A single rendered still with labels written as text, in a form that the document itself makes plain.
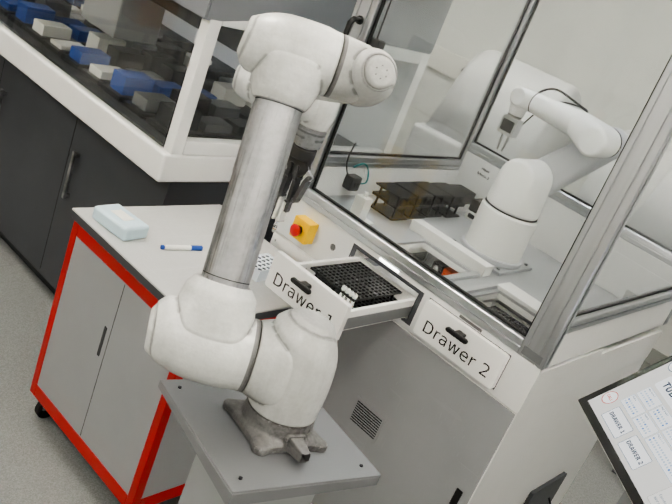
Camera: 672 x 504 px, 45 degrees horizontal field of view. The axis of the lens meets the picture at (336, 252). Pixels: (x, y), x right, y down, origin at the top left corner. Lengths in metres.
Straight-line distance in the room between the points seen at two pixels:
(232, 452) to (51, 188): 2.00
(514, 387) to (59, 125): 2.05
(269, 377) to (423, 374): 0.84
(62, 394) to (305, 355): 1.24
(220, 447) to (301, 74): 0.75
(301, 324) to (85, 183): 1.77
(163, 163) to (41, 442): 0.98
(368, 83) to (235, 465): 0.79
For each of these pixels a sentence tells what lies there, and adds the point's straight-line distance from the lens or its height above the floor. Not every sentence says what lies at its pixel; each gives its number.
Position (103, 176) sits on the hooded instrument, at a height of 0.64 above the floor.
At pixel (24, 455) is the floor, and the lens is 2.79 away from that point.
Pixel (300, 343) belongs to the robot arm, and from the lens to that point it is 1.64.
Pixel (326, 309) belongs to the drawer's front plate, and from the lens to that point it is 2.15.
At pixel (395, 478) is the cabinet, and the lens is 2.56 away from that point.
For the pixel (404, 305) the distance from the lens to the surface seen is 2.36.
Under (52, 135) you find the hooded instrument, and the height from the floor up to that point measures 0.63.
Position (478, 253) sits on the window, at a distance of 2.28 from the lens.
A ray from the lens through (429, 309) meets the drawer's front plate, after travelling 2.34.
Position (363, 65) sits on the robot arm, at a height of 1.55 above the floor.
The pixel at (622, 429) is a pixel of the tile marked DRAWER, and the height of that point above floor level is 1.01.
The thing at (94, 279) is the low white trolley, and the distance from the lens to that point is 2.50.
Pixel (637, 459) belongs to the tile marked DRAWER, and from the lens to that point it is 1.92.
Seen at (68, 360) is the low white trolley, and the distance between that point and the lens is 2.66.
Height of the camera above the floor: 1.81
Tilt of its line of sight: 22 degrees down
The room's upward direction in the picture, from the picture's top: 22 degrees clockwise
